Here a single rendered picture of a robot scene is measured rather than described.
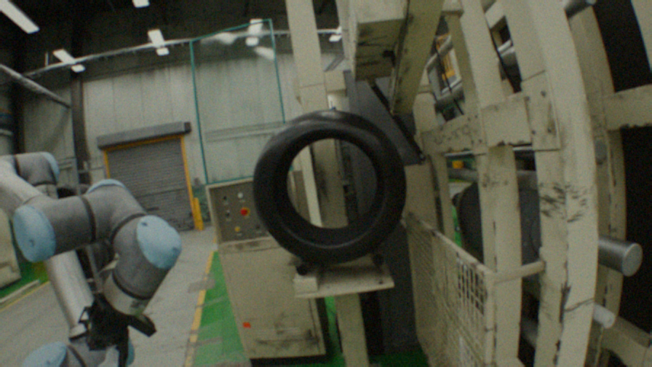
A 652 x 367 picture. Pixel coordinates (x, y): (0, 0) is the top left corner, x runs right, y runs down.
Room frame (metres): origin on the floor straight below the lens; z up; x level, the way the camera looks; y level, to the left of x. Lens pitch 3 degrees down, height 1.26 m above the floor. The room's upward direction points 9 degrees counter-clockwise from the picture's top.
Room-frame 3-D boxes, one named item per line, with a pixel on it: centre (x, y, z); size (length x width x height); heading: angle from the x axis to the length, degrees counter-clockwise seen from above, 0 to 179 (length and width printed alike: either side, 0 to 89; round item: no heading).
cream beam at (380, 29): (1.07, -0.30, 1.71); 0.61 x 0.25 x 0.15; 176
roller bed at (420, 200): (1.41, -0.41, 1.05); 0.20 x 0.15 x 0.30; 176
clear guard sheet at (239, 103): (1.74, 0.45, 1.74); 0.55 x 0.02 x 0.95; 86
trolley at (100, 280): (3.48, 3.57, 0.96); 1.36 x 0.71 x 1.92; 18
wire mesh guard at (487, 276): (0.97, -0.33, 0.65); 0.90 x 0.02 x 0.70; 176
